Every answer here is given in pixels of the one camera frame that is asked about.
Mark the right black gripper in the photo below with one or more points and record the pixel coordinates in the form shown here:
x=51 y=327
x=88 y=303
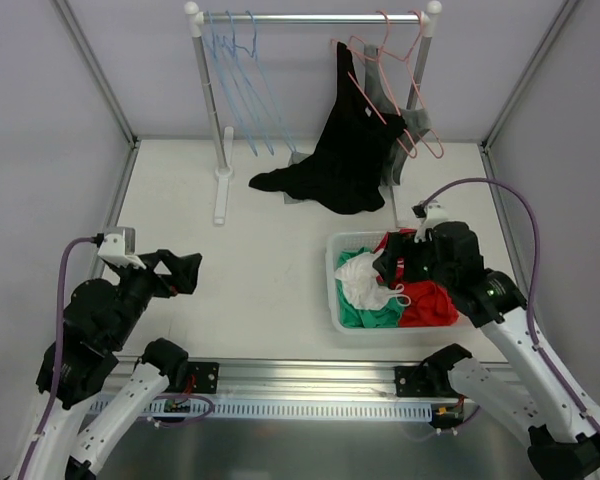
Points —
x=400 y=255

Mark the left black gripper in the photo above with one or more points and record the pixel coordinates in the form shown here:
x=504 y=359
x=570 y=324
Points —
x=156 y=273

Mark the white tank top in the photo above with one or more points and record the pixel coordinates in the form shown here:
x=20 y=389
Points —
x=360 y=287

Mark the red tank top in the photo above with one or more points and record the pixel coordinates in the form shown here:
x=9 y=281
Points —
x=411 y=305

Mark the green tank top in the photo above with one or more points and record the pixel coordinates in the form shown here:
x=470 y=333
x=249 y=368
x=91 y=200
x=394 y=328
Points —
x=350 y=316

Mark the black tank top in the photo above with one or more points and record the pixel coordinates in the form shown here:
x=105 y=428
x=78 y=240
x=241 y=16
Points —
x=345 y=165

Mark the blue hanger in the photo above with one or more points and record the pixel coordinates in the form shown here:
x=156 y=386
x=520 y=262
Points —
x=231 y=84
x=277 y=122
x=255 y=104

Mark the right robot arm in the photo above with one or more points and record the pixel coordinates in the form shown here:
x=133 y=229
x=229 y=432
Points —
x=553 y=417

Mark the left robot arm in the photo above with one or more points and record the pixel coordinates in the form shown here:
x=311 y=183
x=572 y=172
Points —
x=91 y=328

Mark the grey tank top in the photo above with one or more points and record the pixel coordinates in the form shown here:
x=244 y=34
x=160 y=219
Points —
x=405 y=135

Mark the white plastic basket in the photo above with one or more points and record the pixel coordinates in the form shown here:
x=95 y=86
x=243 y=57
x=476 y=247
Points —
x=352 y=242

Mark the white clothes rack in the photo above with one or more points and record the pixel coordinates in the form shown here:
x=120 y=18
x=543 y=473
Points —
x=223 y=140

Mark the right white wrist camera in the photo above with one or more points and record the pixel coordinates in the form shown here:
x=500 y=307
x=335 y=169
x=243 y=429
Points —
x=429 y=216

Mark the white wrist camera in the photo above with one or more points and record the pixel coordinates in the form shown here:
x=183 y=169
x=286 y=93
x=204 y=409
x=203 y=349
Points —
x=117 y=245
x=429 y=216

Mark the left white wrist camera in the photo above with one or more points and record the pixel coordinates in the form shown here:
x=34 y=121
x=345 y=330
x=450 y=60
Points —
x=117 y=245

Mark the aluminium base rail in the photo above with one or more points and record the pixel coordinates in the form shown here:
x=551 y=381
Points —
x=341 y=381

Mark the white slotted cable duct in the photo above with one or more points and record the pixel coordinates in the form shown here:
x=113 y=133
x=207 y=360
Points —
x=381 y=411

